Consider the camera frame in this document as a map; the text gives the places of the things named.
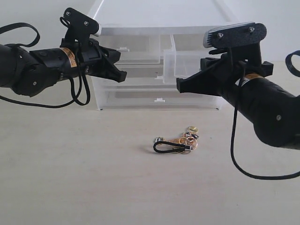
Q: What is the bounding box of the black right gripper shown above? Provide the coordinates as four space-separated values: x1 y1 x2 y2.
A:
176 43 274 96

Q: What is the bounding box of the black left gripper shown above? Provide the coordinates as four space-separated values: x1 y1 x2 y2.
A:
58 38 127 83

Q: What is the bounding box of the gold keychain with black strap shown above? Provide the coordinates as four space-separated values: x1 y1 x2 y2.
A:
153 126 200 154

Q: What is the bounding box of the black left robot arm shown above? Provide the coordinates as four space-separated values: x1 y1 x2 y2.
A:
0 38 127 97

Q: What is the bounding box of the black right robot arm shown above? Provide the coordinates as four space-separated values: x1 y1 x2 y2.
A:
176 44 300 150

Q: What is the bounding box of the white plastic drawer cabinet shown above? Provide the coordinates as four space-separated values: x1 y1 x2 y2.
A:
88 0 238 110

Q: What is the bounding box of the clear bottom drawer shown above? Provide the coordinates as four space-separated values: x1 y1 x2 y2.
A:
94 85 226 110

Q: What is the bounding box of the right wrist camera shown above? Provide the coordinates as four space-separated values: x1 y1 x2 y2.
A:
203 22 267 49

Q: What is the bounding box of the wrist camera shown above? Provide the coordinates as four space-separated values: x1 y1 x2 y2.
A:
203 22 267 49
60 7 101 41

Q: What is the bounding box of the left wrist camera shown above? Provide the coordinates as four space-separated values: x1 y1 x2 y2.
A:
60 7 101 41

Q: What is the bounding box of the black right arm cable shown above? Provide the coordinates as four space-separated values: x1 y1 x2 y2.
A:
230 46 300 181

